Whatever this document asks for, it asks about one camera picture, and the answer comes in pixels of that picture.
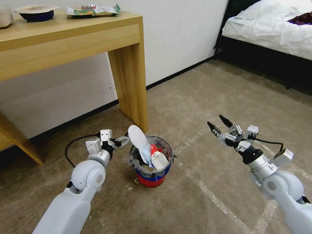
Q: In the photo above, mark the purple patterned cloth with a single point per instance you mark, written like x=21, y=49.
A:
x=301, y=19

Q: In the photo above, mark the clear plastic bin liner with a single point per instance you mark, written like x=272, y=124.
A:
x=168, y=148

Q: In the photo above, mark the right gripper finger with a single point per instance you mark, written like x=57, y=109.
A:
x=228, y=123
x=216, y=132

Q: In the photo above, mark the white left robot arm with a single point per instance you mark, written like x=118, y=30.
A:
x=73, y=207

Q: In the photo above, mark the white red paper carton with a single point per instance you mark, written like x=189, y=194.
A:
x=159, y=158

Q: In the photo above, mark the blue face mask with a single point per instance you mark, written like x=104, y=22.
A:
x=145, y=154

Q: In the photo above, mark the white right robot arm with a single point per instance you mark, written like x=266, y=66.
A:
x=287, y=195

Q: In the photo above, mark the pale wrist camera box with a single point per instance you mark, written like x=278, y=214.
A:
x=106, y=134
x=253, y=132

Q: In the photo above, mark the dark blue lidded bowl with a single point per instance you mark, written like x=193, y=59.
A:
x=36, y=12

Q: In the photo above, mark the green snack wrapper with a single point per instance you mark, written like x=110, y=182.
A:
x=93, y=11

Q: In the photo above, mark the beige round container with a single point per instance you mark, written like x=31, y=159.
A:
x=5, y=16

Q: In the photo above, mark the clear floor tape strip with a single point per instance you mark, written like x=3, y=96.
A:
x=193, y=139
x=214, y=196
x=265, y=215

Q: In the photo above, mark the wooden furniture leg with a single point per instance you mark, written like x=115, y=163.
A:
x=17, y=141

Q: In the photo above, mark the white shoe insole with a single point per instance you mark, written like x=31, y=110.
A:
x=136, y=139

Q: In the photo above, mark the dark bed frame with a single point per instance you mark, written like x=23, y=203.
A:
x=268, y=58

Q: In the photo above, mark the red trash bin blue band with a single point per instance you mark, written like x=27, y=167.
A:
x=151, y=180

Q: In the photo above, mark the brown cardboard scrap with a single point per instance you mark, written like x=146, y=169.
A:
x=149, y=168

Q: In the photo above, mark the light wooden desk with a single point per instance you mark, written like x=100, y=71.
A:
x=73, y=41

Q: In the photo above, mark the white bed duvet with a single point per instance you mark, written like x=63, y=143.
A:
x=265, y=22

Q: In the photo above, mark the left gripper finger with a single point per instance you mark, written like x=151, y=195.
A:
x=122, y=138
x=122, y=144

